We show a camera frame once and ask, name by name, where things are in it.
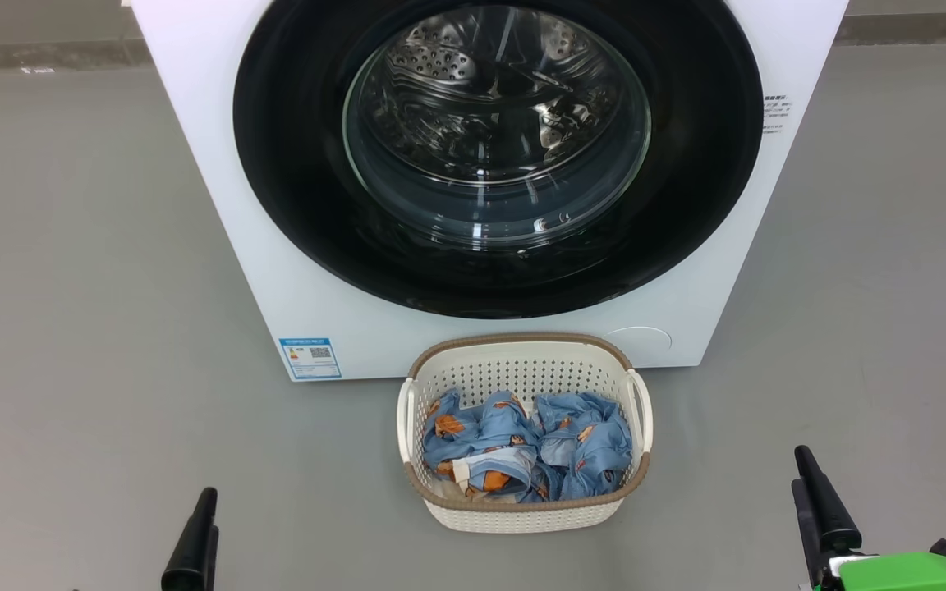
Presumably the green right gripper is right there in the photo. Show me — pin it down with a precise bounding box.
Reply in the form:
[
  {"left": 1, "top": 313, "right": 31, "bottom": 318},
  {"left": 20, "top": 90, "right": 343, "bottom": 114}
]
[{"left": 792, "top": 445, "right": 946, "bottom": 591}]

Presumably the round white filter cover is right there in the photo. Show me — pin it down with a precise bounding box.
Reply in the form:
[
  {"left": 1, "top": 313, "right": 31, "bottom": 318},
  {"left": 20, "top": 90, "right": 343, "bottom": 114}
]
[{"left": 604, "top": 327, "right": 673, "bottom": 369}]

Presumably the blue garment with white lining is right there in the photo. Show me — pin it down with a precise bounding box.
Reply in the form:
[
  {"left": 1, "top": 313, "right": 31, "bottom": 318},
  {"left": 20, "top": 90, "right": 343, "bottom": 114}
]
[{"left": 423, "top": 391, "right": 541, "bottom": 502}]

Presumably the blue energy label sticker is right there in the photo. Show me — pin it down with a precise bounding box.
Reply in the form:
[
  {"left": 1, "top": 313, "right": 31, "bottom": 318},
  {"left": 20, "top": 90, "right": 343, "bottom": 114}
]
[{"left": 278, "top": 337, "right": 342, "bottom": 381}]

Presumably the white front-load washing machine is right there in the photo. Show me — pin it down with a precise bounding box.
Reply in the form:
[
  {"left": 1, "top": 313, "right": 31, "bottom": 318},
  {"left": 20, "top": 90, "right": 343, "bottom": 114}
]
[{"left": 130, "top": 0, "right": 850, "bottom": 383}]

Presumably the cream perforated laundry basket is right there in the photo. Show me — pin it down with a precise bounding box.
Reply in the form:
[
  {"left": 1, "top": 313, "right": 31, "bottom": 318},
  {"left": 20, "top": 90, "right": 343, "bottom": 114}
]
[{"left": 396, "top": 332, "right": 654, "bottom": 534}]

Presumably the small black text label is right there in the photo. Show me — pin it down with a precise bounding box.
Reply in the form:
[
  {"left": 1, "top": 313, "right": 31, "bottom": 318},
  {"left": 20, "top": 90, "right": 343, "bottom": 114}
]
[{"left": 763, "top": 94, "right": 792, "bottom": 135}]

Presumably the dark washing machine door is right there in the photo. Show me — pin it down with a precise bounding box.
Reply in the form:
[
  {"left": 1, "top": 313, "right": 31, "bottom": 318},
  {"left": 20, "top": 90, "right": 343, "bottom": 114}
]
[{"left": 232, "top": 0, "right": 764, "bottom": 319}]

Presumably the steel perforated washer drum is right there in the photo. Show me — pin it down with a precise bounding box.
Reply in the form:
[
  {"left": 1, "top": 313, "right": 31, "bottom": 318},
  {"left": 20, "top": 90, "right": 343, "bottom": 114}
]
[{"left": 344, "top": 4, "right": 652, "bottom": 247}]

